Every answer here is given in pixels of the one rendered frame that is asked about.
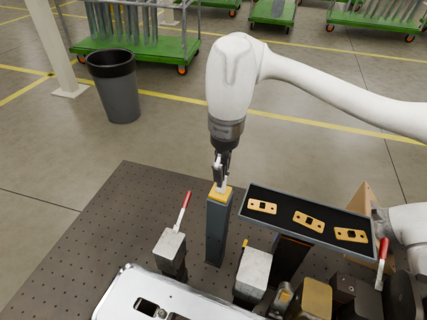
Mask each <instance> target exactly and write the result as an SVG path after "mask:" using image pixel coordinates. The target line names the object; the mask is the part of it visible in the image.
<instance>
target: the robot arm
mask: <svg viewBox="0 0 427 320"><path fill-rule="evenodd" d="M265 79H276V80H280V81H285V82H287V83H290V84H293V85H294V86H296V87H298V88H300V89H302V90H304V91H306V92H308V93H310V94H312V95H313V96H315V97H317V98H319V99H320V100H323V101H324V102H327V103H328V104H330V105H332V106H334V107H336V108H337V109H339V110H341V111H343V112H345V113H347V114H349V115H351V116H353V117H355V118H357V119H359V120H361V121H363V122H366V123H368V124H371V125H373V126H376V127H378V128H381V129H384V130H387V131H390V132H392V133H396V134H398V135H401V136H404V137H407V138H410V139H412V140H415V141H418V142H420V143H423V144H425V145H427V103H422V102H403V101H399V100H393V99H390V98H386V97H382V96H380V95H377V94H375V93H372V92H369V91H367V90H364V89H362V88H359V87H357V86H355V85H353V84H350V83H347V82H346V81H343V80H341V79H338V78H336V77H334V76H331V75H329V74H326V73H324V72H322V71H320V70H317V69H314V68H312V67H310V66H308V65H305V64H303V63H300V62H297V61H295V60H292V59H289V58H286V57H283V56H280V55H277V54H275V53H273V52H272V51H271V50H270V49H269V48H268V46H267V44H266V43H263V42H262V41H259V40H257V39H255V38H253V37H252V36H249V35H248V34H246V33H243V32H233V33H230V34H228V35H227V36H224V37H220V38H218V39H217V40H216V41H215V42H214V44H213V46H212V49H211V50H210V54H209V56H208V60H207V67H206V76H205V95H206V101H207V104H208V130H209V132H210V143H211V144H212V146H213V147H214V148H215V163H212V165H211V168H212V171H213V181H214V182H215V191H216V192H219V193H221V194H224V193H225V191H226V181H227V176H229V174H230V173H229V172H227V170H228V169H229V165H230V162H231V154H232V151H233V149H235V148H237V146H238V144H239V142H240V135H241V134H242V133H243V131H244V127H245V119H246V116H247V109H248V107H249V105H250V103H251V100H252V95H253V92H254V86H255V84H258V83H260V82H261V81H263V80H265ZM226 175H227V176H226ZM370 204H371V207H372V209H371V214H372V217H373V221H374V234H375V237H376V239H378V240H379V241H380V242H381V238H383V237H387V238H388V240H390V244H389V248H388V252H389V254H390V255H393V254H394V246H393V245H397V244H404V246H405V247H406V250H407V258H408V262H409V268H410V272H411V273H413V275H414V276H415V275H416V274H418V273H420V274H424V275H426V276H427V202H425V203H411V204H403V205H400V206H394V207H390V208H381V207H379V205H378V204H377V203H376V201H375V200H370Z"/></svg>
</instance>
